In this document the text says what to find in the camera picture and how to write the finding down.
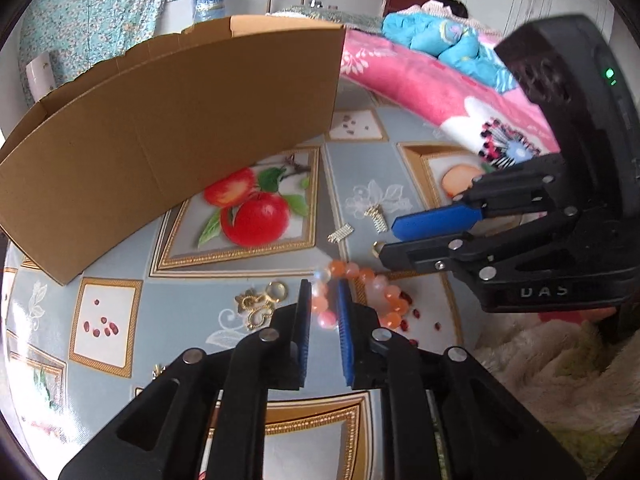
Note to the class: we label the pink rolled mat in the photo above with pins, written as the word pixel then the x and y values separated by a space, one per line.
pixel 40 76

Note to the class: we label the brown cardboard box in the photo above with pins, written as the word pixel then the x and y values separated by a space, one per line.
pixel 107 153

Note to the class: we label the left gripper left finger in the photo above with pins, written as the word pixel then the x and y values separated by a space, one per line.
pixel 205 415

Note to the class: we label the water dispenser bottle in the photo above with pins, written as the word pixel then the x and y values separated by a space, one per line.
pixel 207 10

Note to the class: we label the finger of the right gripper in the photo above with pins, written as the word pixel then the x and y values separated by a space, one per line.
pixel 435 254
pixel 440 219

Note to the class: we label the blue quilted jacket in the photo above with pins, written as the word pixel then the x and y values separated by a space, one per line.
pixel 454 44

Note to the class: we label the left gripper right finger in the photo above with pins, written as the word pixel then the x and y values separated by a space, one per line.
pixel 444 415

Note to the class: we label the floral teal wall cloth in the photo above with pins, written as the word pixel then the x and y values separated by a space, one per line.
pixel 77 34

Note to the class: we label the pink floral blanket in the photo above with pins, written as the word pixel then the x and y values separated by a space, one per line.
pixel 501 128

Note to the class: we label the fruit pattern tablecloth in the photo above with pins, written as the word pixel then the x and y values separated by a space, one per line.
pixel 77 354

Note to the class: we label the small gold brooch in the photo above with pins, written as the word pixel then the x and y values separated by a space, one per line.
pixel 157 370

